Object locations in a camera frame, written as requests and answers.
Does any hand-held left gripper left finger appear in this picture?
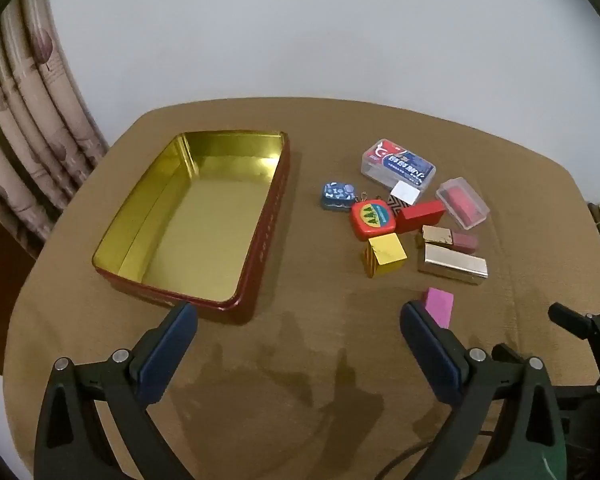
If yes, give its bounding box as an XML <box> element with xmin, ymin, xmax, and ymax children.
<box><xmin>34</xmin><ymin>301</ymin><xmax>199</xmax><ymax>480</ymax></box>

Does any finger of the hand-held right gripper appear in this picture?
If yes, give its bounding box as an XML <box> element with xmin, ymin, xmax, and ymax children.
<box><xmin>548</xmin><ymin>302</ymin><xmax>600</xmax><ymax>361</ymax></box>

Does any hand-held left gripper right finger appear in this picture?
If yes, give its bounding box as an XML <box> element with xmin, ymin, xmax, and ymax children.
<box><xmin>400</xmin><ymin>301</ymin><xmax>567</xmax><ymax>480</ymax></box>

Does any pink block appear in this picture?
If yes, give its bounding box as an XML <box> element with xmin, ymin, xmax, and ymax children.
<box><xmin>425</xmin><ymin>287</ymin><xmax>455</xmax><ymax>329</ymax></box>

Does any gold rectangular box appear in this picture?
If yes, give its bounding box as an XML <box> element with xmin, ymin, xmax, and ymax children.
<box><xmin>418</xmin><ymin>243</ymin><xmax>489</xmax><ymax>286</ymax></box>

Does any gold yellow cube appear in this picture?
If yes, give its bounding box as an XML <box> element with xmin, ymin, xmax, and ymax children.
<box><xmin>362</xmin><ymin>233</ymin><xmax>407</xmax><ymax>278</ymax></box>

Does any gold and pink lipstick case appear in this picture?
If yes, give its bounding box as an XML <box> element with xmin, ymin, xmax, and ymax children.
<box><xmin>421</xmin><ymin>225</ymin><xmax>480</xmax><ymax>255</ymax></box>

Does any red and gold tin box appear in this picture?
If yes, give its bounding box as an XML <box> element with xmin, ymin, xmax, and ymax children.
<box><xmin>91</xmin><ymin>131</ymin><xmax>291</xmax><ymax>325</ymax></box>

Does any red wooden block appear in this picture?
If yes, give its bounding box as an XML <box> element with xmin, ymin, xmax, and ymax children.
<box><xmin>396</xmin><ymin>200</ymin><xmax>446</xmax><ymax>234</ymax></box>

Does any small red keychain tin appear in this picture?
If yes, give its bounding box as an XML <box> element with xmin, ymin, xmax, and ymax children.
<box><xmin>350</xmin><ymin>193</ymin><xmax>397</xmax><ymax>241</ymax></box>

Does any clear box with red insert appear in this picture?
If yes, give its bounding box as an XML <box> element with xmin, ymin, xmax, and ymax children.
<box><xmin>436</xmin><ymin>176</ymin><xmax>491</xmax><ymax>226</ymax></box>

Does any white zigzag cube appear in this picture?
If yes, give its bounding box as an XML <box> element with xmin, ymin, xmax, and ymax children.
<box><xmin>386</xmin><ymin>180</ymin><xmax>422</xmax><ymax>212</ymax></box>

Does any small blue keychain tin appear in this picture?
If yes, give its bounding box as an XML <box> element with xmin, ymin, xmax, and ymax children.
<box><xmin>321</xmin><ymin>182</ymin><xmax>357</xmax><ymax>211</ymax></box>

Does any clear box with blue label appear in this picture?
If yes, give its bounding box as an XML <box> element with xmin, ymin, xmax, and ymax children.
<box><xmin>360</xmin><ymin>138</ymin><xmax>437</xmax><ymax>192</ymax></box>

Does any floral beige curtain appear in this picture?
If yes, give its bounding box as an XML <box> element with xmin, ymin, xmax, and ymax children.
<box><xmin>0</xmin><ymin>0</ymin><xmax>111</xmax><ymax>261</ymax></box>

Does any black cable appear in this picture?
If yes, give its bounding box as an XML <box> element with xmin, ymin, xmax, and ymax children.
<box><xmin>377</xmin><ymin>427</ymin><xmax>496</xmax><ymax>480</ymax></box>

